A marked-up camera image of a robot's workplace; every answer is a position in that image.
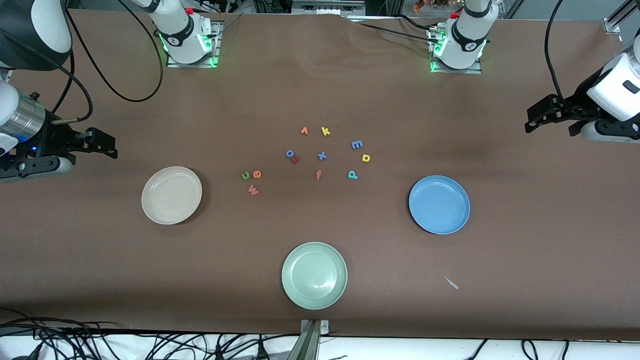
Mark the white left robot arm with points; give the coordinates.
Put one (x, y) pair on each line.
(465, 40)

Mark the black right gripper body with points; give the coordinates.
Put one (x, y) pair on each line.
(51, 139)

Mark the green plate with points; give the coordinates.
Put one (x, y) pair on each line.
(314, 275)

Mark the beige plate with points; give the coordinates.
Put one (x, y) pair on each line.
(171, 195)

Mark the red letter w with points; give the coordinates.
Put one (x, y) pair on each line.
(253, 190)

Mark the aluminium frame corner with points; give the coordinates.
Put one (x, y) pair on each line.
(611, 25)

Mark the small grey tape scrap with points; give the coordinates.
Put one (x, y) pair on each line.
(452, 284)

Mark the dark background equipment rack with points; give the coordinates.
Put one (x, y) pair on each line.
(327, 7)

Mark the aluminium frame rail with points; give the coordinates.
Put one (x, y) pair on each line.
(4, 75)

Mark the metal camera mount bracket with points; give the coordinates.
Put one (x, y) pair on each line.
(311, 345)

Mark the brown table cover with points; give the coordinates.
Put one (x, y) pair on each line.
(100, 275)

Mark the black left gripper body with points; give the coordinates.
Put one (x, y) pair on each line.
(578, 102)

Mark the blue plate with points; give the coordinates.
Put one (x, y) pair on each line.
(440, 205)

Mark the blue letter m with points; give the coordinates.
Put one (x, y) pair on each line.
(357, 144)

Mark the small orange background object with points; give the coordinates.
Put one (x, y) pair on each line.
(419, 5)

